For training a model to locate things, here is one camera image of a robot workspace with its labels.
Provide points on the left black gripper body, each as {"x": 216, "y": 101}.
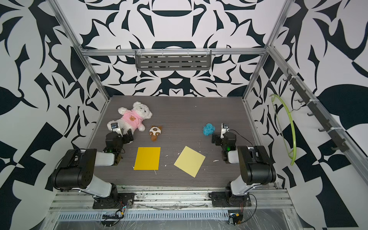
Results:
{"x": 123, "y": 136}

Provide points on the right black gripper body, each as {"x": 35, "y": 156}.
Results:
{"x": 217, "y": 138}

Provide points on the light yellow square paper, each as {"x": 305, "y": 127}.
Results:
{"x": 189, "y": 161}

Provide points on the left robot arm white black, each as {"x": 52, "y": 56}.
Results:
{"x": 75, "y": 172}

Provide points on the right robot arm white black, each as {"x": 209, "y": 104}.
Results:
{"x": 256, "y": 170}

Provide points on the dark yellow square paper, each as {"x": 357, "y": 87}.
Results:
{"x": 147, "y": 159}

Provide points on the white teddy bear pink shirt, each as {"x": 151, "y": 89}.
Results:
{"x": 132, "y": 119}

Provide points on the turquoise yarn ball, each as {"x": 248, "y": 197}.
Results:
{"x": 208, "y": 129}

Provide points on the small brown white plush toy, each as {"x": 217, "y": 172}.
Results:
{"x": 155, "y": 132}

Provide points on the white perforated cable duct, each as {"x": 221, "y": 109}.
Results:
{"x": 148, "y": 215}

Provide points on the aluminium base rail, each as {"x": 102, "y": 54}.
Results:
{"x": 175, "y": 198}

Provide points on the black wall hook rail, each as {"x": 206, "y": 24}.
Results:
{"x": 318, "y": 111}

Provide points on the grey slotted wall shelf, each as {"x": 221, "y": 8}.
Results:
{"x": 173, "y": 60}

